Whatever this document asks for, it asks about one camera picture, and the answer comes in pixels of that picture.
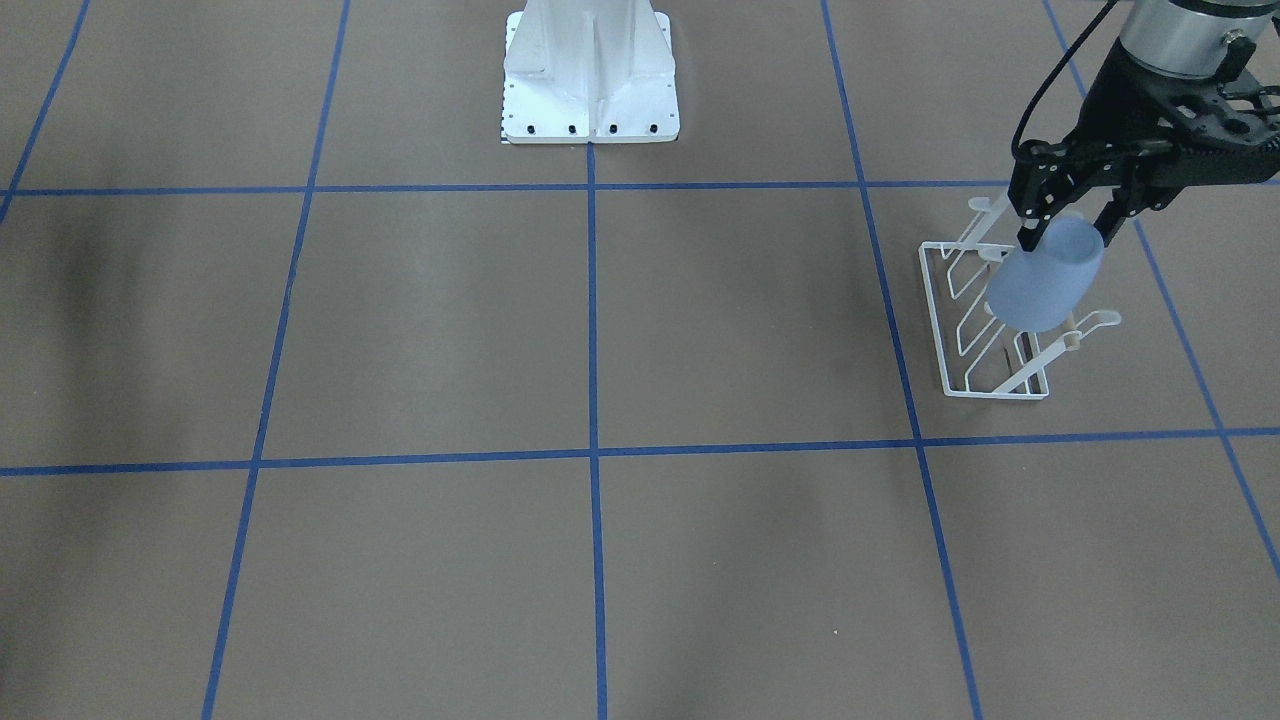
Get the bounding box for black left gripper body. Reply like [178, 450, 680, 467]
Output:
[1007, 40, 1277, 215]

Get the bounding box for light blue plastic cup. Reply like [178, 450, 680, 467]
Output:
[986, 215, 1105, 333]

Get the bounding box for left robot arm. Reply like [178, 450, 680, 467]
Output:
[1007, 1, 1279, 252]

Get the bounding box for white wire cup holder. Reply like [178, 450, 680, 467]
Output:
[916, 195, 1123, 401]

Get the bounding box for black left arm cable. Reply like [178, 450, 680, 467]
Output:
[1010, 0, 1121, 161]

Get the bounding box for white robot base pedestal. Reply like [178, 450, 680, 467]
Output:
[500, 1, 681, 145]

